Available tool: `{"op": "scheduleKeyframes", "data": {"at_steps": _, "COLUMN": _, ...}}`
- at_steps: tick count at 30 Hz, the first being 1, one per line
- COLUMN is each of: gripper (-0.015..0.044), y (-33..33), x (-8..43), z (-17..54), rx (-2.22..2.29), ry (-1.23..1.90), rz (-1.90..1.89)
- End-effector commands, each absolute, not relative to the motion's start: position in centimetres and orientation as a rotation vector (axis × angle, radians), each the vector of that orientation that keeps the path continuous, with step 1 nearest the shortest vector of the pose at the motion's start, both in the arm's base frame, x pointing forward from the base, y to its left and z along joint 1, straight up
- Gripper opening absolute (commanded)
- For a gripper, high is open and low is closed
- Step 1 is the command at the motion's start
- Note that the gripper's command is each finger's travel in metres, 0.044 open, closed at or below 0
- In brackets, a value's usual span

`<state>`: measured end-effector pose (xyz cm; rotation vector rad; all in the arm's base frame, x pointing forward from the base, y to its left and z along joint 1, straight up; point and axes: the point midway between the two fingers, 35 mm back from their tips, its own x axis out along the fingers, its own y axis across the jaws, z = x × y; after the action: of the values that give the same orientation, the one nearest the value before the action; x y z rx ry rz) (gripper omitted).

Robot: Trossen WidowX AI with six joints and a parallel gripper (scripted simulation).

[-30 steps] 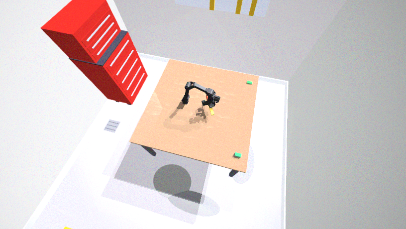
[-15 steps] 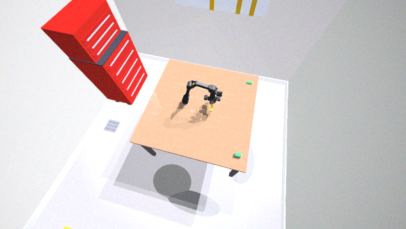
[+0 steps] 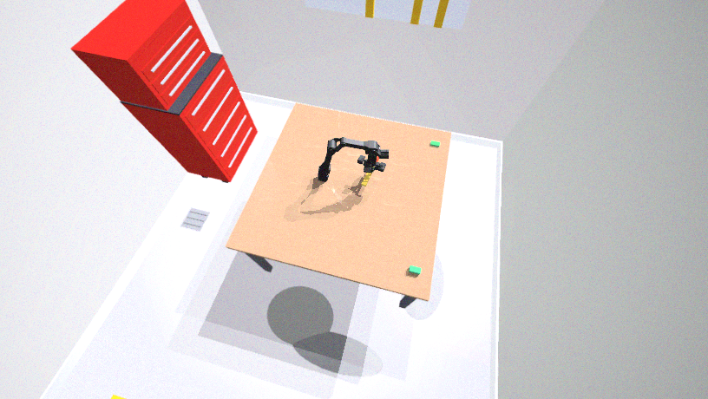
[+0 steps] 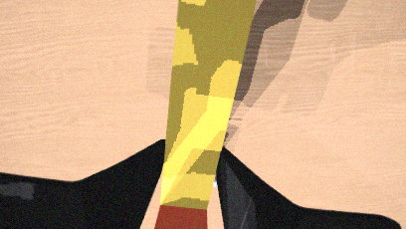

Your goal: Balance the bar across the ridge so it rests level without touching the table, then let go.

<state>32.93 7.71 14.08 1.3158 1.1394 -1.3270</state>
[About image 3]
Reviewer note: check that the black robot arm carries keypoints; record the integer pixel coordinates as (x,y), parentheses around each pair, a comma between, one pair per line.
(372,148)

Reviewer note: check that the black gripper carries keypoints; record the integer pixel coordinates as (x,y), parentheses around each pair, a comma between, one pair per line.
(377,165)

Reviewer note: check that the yellow bar with red cube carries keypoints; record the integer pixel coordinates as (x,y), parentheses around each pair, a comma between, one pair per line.
(367,177)

